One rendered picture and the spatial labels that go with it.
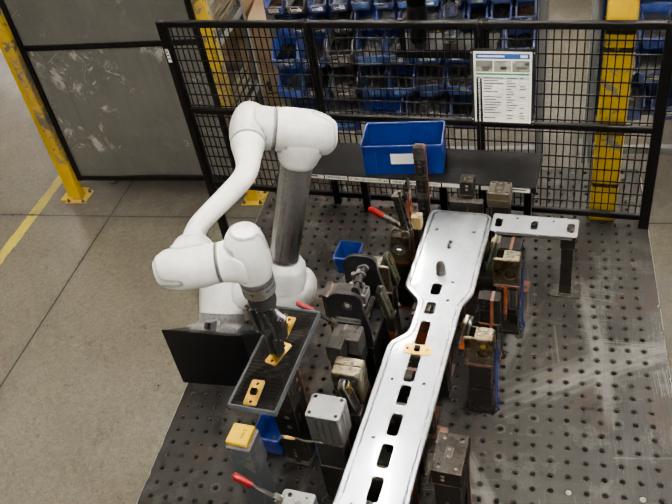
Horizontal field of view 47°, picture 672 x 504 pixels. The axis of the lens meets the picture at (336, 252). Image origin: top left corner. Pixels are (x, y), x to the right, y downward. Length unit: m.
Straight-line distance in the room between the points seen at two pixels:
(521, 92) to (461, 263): 0.69
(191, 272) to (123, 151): 3.02
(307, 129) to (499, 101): 0.88
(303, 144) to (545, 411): 1.12
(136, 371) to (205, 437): 1.35
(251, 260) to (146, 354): 2.18
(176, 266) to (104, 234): 2.97
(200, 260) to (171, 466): 0.93
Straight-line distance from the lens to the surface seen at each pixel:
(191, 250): 1.91
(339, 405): 2.09
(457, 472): 2.04
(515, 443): 2.50
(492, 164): 2.96
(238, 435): 2.03
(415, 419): 2.17
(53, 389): 4.06
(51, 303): 4.53
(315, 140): 2.31
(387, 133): 3.04
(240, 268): 1.88
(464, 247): 2.64
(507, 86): 2.89
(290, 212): 2.47
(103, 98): 4.69
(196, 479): 2.56
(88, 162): 5.04
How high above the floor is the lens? 2.74
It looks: 40 degrees down
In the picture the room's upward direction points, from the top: 11 degrees counter-clockwise
